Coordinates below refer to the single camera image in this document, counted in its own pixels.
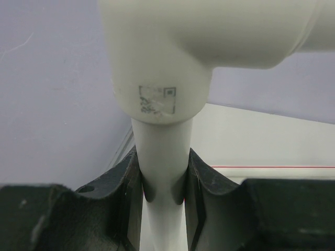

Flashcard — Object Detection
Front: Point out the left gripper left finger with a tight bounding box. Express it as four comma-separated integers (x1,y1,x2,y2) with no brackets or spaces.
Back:
1,149,143,250

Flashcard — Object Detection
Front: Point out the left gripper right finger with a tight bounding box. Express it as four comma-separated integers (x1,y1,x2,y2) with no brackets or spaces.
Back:
185,151,334,250

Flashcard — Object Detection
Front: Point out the left aluminium frame post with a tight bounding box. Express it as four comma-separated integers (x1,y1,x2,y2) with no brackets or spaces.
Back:
108,127,135,169

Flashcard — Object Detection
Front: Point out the white PVC pipe frame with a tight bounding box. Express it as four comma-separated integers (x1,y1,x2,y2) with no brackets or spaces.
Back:
98,1,334,250

